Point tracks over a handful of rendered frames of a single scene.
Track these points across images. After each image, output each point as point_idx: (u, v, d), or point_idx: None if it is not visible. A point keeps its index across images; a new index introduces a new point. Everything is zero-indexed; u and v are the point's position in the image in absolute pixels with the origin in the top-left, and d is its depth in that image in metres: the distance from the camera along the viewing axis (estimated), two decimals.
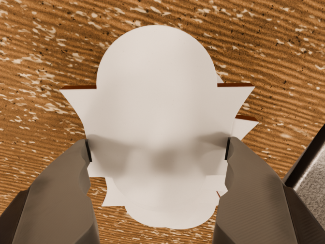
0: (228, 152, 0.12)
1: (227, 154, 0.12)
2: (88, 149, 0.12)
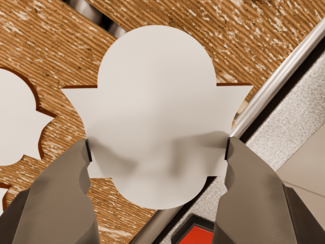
0: (228, 152, 0.12)
1: (227, 154, 0.12)
2: (88, 149, 0.12)
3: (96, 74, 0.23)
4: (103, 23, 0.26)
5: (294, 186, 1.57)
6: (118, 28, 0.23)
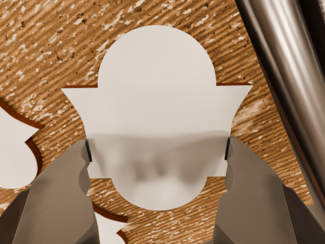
0: (228, 152, 0.12)
1: (227, 154, 0.12)
2: (88, 149, 0.12)
3: None
4: None
5: None
6: None
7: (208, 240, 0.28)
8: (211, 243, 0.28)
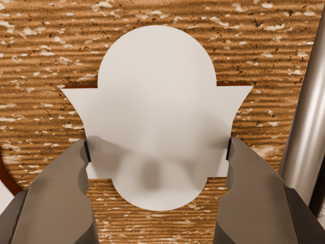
0: (229, 152, 0.12)
1: (228, 154, 0.12)
2: (87, 149, 0.12)
3: None
4: None
5: None
6: None
7: None
8: None
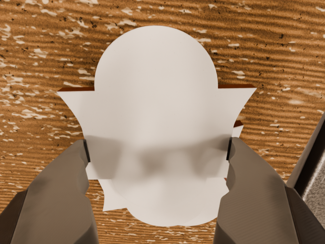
0: (229, 153, 0.12)
1: (228, 155, 0.12)
2: (87, 150, 0.12)
3: None
4: None
5: None
6: None
7: None
8: None
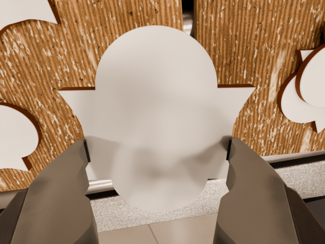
0: (229, 152, 0.12)
1: (228, 154, 0.12)
2: (87, 150, 0.12)
3: None
4: None
5: (148, 225, 1.74)
6: (189, 22, 0.21)
7: None
8: None
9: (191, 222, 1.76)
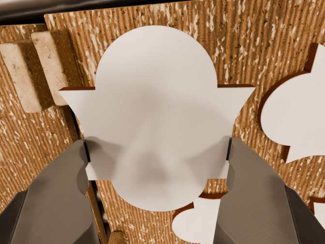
0: (229, 152, 0.12)
1: (228, 154, 0.12)
2: (87, 150, 0.12)
3: None
4: None
5: None
6: None
7: None
8: None
9: None
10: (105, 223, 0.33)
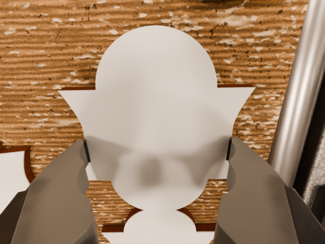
0: (229, 152, 0.12)
1: (228, 154, 0.12)
2: (87, 150, 0.12)
3: (24, 50, 0.13)
4: None
5: None
6: None
7: None
8: None
9: None
10: None
